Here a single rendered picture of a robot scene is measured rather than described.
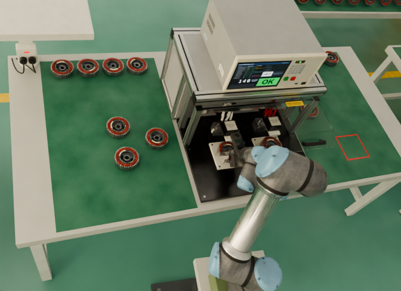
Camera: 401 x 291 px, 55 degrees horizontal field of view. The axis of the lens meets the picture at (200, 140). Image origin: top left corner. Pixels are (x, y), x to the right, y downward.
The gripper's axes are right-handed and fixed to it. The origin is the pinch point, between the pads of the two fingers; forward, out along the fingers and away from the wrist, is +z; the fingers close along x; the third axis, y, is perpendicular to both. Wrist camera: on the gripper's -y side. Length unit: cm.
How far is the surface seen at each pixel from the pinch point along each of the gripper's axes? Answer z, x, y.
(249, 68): -34.1, -0.7, -34.0
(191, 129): -5.8, -19.7, -12.6
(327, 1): 65, 128, -104
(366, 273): 37, 107, 94
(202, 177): -3.5, -16.1, 10.6
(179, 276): 50, -19, 72
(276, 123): -8.1, 24.8, -11.5
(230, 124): -7.3, 0.0, -12.9
